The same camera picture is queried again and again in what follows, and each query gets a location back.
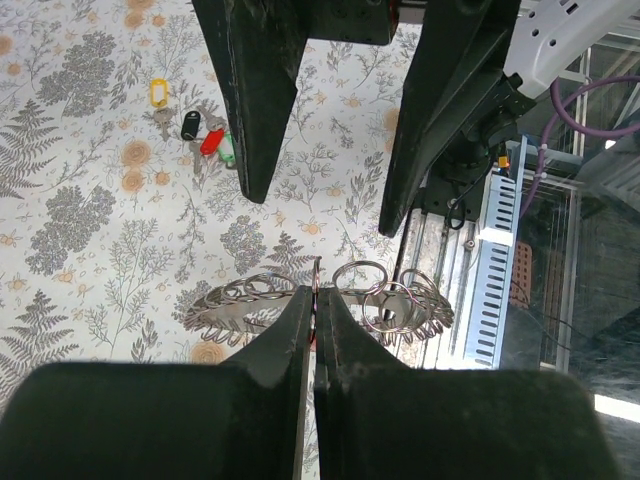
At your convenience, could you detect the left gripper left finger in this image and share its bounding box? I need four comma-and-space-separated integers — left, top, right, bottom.
1, 287, 313, 479

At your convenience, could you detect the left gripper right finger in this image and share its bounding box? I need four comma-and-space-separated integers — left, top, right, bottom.
314, 294, 620, 479

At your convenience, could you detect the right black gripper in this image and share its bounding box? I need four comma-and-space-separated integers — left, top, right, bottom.
192, 0, 520, 237

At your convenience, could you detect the small split key ring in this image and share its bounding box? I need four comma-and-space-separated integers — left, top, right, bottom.
309, 256, 323, 314

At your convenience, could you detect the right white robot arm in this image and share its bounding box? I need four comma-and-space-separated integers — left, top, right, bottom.
193, 1, 639, 237

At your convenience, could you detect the green tag key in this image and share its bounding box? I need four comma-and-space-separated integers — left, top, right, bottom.
217, 133, 236, 169

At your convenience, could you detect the black tag key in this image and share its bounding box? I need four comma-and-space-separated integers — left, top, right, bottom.
189, 141, 202, 176
180, 110, 201, 141

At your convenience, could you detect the yellow tag key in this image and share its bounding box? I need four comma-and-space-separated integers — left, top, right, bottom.
150, 78, 169, 108

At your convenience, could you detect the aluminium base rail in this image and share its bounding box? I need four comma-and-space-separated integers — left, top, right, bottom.
392, 137, 528, 369

